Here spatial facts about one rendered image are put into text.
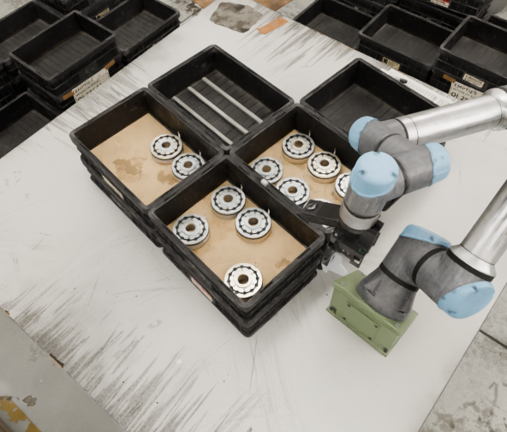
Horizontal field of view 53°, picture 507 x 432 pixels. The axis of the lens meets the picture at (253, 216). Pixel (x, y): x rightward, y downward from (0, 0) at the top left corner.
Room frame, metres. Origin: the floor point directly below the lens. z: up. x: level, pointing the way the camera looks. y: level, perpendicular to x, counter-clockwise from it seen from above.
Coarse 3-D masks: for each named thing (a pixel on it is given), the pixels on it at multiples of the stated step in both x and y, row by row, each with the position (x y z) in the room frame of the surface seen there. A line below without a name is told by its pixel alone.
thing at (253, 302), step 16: (176, 192) 0.83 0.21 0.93; (272, 192) 0.81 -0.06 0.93; (288, 208) 0.76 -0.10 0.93; (160, 224) 0.72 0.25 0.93; (304, 224) 0.71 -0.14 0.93; (176, 240) 0.67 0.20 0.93; (320, 240) 0.65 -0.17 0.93; (192, 256) 0.62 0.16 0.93; (304, 256) 0.61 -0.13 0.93; (208, 272) 0.57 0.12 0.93; (288, 272) 0.56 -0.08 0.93; (224, 288) 0.53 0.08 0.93; (272, 288) 0.53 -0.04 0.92; (240, 304) 0.48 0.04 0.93; (256, 304) 0.49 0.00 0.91
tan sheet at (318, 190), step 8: (280, 144) 1.07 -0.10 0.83; (264, 152) 1.04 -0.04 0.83; (272, 152) 1.04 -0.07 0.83; (280, 152) 1.04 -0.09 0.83; (288, 168) 0.97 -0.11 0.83; (296, 168) 0.97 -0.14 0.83; (304, 168) 0.97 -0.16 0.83; (344, 168) 0.96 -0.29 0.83; (288, 176) 0.94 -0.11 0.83; (296, 176) 0.94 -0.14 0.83; (304, 176) 0.94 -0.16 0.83; (312, 184) 0.91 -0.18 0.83; (320, 184) 0.90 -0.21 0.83; (328, 184) 0.90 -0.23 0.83; (312, 192) 0.88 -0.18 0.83; (320, 192) 0.88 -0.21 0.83; (328, 192) 0.87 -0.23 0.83; (328, 200) 0.85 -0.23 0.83; (336, 200) 0.85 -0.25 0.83
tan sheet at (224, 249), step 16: (192, 208) 0.83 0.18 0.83; (208, 208) 0.83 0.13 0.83; (208, 224) 0.78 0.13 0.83; (224, 224) 0.78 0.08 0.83; (272, 224) 0.77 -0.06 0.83; (208, 240) 0.72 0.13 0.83; (224, 240) 0.72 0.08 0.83; (240, 240) 0.72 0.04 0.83; (272, 240) 0.72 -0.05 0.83; (288, 240) 0.71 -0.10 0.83; (208, 256) 0.67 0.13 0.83; (224, 256) 0.67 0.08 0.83; (240, 256) 0.67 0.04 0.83; (256, 256) 0.66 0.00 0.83; (272, 256) 0.66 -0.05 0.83; (288, 256) 0.66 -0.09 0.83; (224, 272) 0.62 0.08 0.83; (272, 272) 0.61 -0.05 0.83
